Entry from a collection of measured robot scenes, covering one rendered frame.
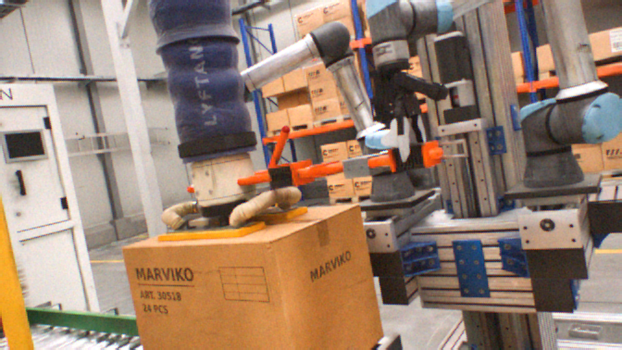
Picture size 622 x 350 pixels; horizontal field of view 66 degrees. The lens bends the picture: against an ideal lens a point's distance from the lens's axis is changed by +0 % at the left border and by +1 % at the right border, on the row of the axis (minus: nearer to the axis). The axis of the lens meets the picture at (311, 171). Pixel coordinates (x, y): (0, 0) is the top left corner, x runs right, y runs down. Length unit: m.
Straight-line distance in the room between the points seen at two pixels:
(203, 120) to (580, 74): 0.95
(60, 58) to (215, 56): 10.07
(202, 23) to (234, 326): 0.79
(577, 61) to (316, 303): 0.86
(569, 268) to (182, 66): 1.13
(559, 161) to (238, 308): 0.93
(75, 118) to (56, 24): 1.98
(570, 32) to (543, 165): 0.35
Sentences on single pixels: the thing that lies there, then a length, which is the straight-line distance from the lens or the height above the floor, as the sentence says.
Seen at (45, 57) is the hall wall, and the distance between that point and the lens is 11.20.
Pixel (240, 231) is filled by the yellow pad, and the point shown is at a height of 1.09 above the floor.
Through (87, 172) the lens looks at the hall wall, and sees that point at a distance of 11.06.
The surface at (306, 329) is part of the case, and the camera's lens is 1.17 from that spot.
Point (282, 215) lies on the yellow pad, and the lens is 1.34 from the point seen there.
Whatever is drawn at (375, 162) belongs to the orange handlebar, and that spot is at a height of 1.20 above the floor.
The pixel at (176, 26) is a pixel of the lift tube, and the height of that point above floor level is 1.64.
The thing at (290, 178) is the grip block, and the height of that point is 1.19.
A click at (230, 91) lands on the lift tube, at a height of 1.45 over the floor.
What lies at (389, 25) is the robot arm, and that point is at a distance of 1.05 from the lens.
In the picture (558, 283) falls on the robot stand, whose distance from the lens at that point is 1.41.
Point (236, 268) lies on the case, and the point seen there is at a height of 1.01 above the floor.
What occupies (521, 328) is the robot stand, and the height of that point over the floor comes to 0.55.
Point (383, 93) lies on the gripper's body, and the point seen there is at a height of 1.35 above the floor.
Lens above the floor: 1.27
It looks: 3 degrees down
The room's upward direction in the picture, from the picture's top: 10 degrees counter-clockwise
